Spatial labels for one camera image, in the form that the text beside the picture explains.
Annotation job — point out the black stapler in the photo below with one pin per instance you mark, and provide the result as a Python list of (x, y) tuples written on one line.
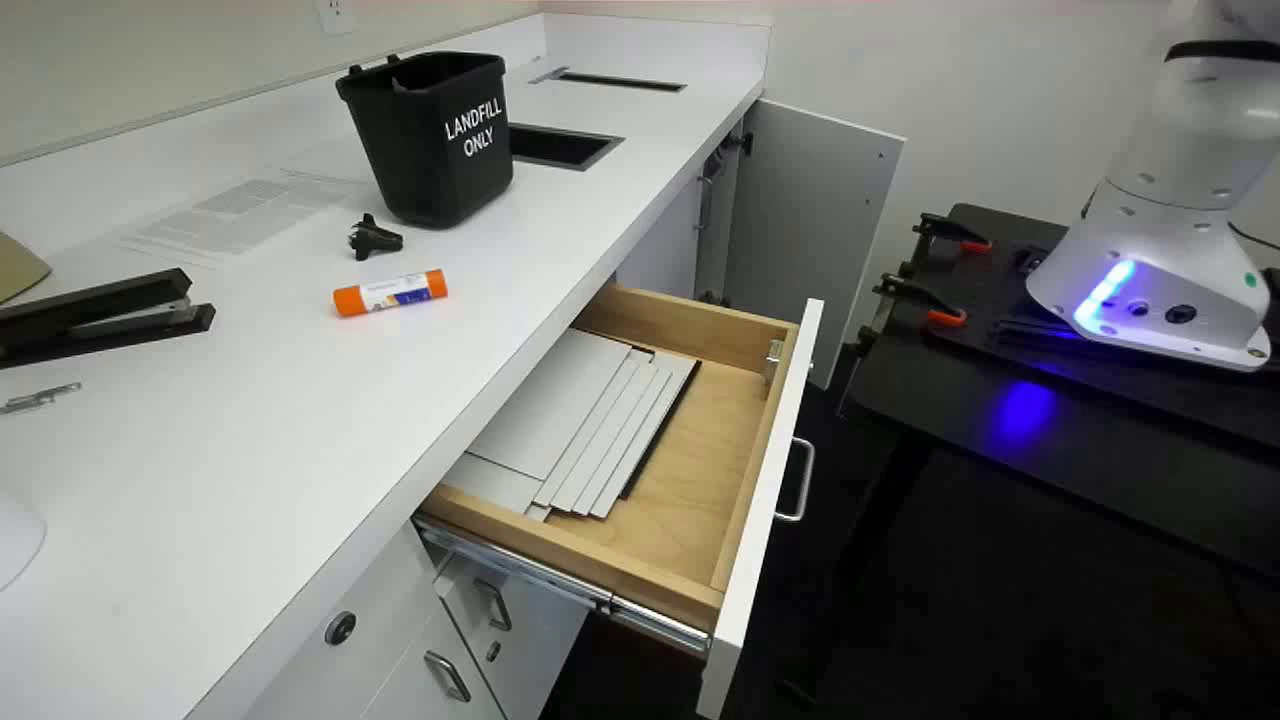
[(92, 319)]

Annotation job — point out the printed paper sheet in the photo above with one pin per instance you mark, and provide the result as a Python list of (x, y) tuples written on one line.
[(245, 209)]

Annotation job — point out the tan flat object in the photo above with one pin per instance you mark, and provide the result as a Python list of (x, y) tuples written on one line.
[(17, 265)]

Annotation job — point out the black landfill only bin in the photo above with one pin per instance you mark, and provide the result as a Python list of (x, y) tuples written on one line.
[(434, 146)]

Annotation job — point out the black binder clip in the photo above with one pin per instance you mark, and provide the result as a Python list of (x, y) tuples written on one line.
[(374, 237)]

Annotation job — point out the round silver cabinet lock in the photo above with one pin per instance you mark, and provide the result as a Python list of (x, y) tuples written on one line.
[(340, 625)]

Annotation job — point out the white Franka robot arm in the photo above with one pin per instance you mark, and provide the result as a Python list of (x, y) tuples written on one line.
[(1173, 203)]

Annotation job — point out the black robot table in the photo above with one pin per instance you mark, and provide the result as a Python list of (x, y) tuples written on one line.
[(1066, 415)]

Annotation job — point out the orange capped glue stick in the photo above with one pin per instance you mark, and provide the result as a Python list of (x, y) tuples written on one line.
[(394, 295)]

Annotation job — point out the white front wooden drawer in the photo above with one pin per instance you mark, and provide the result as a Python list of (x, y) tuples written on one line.
[(686, 465)]

